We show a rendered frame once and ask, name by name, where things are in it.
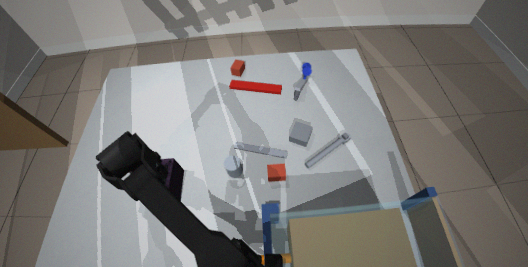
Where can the dark grey cylinder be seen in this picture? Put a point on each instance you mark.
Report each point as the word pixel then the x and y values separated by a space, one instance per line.
pixel 233 166

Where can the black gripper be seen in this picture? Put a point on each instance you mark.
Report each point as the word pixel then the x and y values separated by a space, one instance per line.
pixel 271 260

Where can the small red cube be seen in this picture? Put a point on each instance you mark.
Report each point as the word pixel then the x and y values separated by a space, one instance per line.
pixel 276 172
pixel 237 68

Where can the red flat bar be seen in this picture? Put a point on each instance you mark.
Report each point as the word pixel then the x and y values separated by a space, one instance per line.
pixel 256 87

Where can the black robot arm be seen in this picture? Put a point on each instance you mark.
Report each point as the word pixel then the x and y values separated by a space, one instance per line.
pixel 130 154

